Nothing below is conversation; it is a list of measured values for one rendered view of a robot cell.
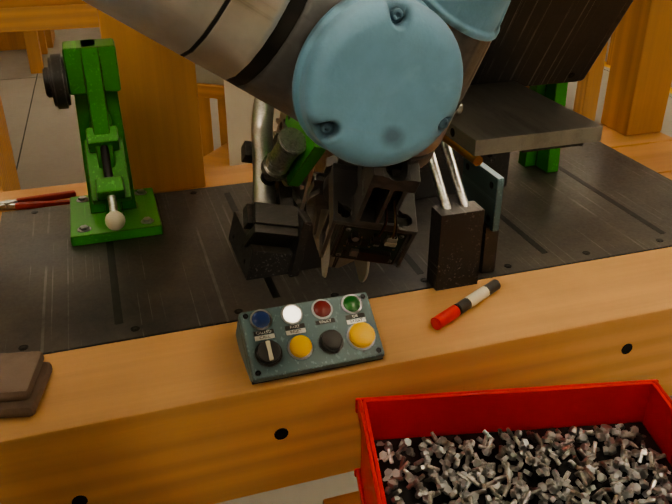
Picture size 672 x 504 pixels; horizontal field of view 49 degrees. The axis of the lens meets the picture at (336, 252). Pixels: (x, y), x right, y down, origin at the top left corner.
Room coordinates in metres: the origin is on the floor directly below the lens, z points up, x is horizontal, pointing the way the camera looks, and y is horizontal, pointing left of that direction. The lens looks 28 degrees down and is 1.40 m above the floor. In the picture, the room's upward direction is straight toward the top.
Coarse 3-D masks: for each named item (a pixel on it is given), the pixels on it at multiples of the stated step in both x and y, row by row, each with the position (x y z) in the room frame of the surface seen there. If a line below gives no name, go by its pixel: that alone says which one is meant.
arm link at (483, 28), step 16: (432, 0) 0.46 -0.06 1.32; (448, 0) 0.46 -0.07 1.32; (464, 0) 0.46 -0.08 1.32; (480, 0) 0.46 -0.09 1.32; (496, 0) 0.46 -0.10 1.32; (448, 16) 0.46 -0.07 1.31; (464, 16) 0.46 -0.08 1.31; (480, 16) 0.46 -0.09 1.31; (496, 16) 0.47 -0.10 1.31; (464, 32) 0.46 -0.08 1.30; (480, 32) 0.47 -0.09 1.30; (496, 32) 0.49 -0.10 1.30; (464, 48) 0.47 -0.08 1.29; (480, 48) 0.48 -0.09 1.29; (464, 64) 0.48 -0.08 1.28; (464, 80) 0.49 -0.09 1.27
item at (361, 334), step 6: (354, 324) 0.69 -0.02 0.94; (360, 324) 0.68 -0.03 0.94; (366, 324) 0.69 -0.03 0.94; (354, 330) 0.68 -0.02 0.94; (360, 330) 0.68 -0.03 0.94; (366, 330) 0.68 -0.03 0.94; (372, 330) 0.68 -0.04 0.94; (354, 336) 0.67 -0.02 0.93; (360, 336) 0.67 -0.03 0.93; (366, 336) 0.67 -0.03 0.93; (372, 336) 0.67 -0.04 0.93; (354, 342) 0.67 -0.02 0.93; (360, 342) 0.67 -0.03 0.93; (366, 342) 0.67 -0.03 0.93; (372, 342) 0.67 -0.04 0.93
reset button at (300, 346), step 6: (300, 336) 0.66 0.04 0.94; (294, 342) 0.66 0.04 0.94; (300, 342) 0.66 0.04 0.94; (306, 342) 0.66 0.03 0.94; (294, 348) 0.65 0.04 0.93; (300, 348) 0.65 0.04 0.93; (306, 348) 0.65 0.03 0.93; (294, 354) 0.65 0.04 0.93; (300, 354) 0.65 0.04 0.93; (306, 354) 0.65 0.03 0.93
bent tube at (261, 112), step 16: (256, 112) 1.01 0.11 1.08; (272, 112) 1.02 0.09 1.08; (256, 128) 0.99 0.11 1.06; (272, 128) 1.01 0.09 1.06; (256, 144) 0.97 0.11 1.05; (272, 144) 0.98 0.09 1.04; (256, 160) 0.95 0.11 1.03; (256, 176) 0.94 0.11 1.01; (256, 192) 0.92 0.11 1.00; (272, 192) 0.92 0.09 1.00
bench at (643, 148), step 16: (608, 128) 1.53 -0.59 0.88; (608, 144) 1.43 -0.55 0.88; (624, 144) 1.43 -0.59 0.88; (640, 144) 1.44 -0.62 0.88; (656, 144) 1.43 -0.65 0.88; (640, 160) 1.34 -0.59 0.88; (656, 160) 1.34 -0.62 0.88; (208, 176) 1.26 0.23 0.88; (224, 176) 1.26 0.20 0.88; (240, 176) 1.26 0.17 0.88; (0, 192) 1.19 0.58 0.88; (16, 192) 1.19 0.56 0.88; (32, 192) 1.19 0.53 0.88; (48, 192) 1.19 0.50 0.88; (80, 192) 1.19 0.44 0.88; (160, 192) 1.19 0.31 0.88
